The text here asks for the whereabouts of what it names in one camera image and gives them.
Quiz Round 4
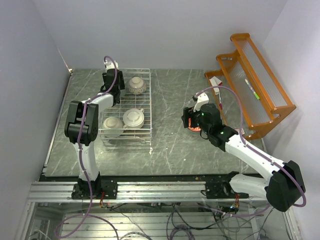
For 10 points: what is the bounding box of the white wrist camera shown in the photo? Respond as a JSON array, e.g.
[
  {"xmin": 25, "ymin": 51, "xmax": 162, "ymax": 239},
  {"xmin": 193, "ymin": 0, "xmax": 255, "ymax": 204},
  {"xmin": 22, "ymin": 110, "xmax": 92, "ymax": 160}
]
[
  {"xmin": 192, "ymin": 92, "xmax": 209, "ymax": 112},
  {"xmin": 104, "ymin": 60, "xmax": 119, "ymax": 73}
]

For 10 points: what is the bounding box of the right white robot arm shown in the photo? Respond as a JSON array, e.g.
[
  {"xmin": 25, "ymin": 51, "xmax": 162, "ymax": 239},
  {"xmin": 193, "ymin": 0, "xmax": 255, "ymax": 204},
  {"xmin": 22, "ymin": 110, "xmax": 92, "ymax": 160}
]
[{"xmin": 181, "ymin": 103, "xmax": 306, "ymax": 212}]

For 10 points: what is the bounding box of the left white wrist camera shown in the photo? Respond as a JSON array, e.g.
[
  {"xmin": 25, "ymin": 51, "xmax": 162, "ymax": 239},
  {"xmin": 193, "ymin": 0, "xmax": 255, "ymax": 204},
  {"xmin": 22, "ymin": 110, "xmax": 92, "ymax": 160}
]
[{"xmin": 104, "ymin": 60, "xmax": 119, "ymax": 73}]

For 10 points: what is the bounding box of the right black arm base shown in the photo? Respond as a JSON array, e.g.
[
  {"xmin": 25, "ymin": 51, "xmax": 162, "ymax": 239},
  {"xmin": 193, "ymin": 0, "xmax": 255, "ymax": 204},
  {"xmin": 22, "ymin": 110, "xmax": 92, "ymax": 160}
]
[{"xmin": 200, "ymin": 171, "xmax": 249, "ymax": 199}]

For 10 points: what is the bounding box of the light grey bowl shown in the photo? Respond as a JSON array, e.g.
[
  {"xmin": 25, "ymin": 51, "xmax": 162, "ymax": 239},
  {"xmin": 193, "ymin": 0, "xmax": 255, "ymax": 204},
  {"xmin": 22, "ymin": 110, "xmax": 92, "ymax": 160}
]
[{"xmin": 102, "ymin": 116, "xmax": 124, "ymax": 138}]

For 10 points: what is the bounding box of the white wire dish rack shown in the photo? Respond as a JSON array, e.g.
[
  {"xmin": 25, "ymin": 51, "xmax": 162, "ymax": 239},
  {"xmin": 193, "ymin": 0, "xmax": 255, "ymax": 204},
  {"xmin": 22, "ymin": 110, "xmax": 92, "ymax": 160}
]
[{"xmin": 98, "ymin": 68, "xmax": 152, "ymax": 144}]

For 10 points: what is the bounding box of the orange wooden shelf rack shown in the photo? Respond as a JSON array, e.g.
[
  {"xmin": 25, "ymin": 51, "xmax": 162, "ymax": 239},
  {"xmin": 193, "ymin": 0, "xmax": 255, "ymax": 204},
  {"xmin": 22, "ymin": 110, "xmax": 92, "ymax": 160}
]
[{"xmin": 204, "ymin": 33, "xmax": 296, "ymax": 140}]

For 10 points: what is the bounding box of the green tipped marker pen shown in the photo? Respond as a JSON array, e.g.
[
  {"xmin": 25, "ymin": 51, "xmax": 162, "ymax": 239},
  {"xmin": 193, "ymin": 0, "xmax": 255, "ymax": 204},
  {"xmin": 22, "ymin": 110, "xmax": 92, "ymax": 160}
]
[{"xmin": 244, "ymin": 78, "xmax": 260, "ymax": 100}]

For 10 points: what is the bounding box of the beige patterned bowl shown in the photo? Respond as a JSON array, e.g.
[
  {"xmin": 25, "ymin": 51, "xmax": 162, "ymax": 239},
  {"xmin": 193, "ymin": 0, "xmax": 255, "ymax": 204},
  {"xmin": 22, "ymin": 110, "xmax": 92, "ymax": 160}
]
[{"xmin": 127, "ymin": 76, "xmax": 147, "ymax": 95}]

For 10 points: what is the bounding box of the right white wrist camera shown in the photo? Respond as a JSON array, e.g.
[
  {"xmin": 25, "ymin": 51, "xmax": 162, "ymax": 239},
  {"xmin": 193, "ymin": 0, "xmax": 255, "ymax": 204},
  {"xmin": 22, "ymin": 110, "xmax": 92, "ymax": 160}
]
[{"xmin": 192, "ymin": 92, "xmax": 209, "ymax": 112}]

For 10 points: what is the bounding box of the white handled soup bowl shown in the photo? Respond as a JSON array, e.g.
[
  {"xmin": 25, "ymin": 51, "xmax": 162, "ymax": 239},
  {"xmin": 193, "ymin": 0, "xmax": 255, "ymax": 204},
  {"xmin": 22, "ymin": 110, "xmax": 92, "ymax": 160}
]
[{"xmin": 122, "ymin": 108, "xmax": 145, "ymax": 129}]

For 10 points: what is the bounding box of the white red eraser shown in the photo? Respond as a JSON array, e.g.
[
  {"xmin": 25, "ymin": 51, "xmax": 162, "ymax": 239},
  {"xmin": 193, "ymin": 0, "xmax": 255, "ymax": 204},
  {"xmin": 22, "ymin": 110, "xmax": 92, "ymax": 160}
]
[{"xmin": 209, "ymin": 76, "xmax": 222, "ymax": 89}]

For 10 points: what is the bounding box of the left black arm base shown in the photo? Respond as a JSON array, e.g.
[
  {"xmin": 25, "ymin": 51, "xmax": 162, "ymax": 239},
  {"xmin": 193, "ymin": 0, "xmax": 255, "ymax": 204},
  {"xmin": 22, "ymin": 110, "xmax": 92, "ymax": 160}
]
[{"xmin": 71, "ymin": 174, "xmax": 118, "ymax": 200}]

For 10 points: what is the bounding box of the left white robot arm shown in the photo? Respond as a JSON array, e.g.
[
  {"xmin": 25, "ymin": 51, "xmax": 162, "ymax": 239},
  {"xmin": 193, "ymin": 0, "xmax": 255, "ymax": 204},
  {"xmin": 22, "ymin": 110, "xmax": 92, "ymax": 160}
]
[{"xmin": 64, "ymin": 68, "xmax": 125, "ymax": 199}]

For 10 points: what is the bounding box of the aluminium mounting rail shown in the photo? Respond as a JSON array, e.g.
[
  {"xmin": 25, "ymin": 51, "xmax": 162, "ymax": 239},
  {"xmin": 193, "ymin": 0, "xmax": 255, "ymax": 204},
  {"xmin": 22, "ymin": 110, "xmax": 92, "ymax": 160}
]
[{"xmin": 27, "ymin": 179, "xmax": 288, "ymax": 203}]

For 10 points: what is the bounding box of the red patterned bowl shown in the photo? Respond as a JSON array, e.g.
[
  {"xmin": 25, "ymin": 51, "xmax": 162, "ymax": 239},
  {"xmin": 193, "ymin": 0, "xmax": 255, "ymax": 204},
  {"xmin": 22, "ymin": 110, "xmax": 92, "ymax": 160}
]
[{"xmin": 188, "ymin": 118, "xmax": 201, "ymax": 133}]

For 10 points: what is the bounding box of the red marker pen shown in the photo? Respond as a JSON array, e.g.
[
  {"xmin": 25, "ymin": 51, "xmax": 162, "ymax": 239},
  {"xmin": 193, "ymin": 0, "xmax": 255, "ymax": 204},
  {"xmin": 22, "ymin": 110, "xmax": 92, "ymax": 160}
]
[{"xmin": 217, "ymin": 92, "xmax": 223, "ymax": 110}]

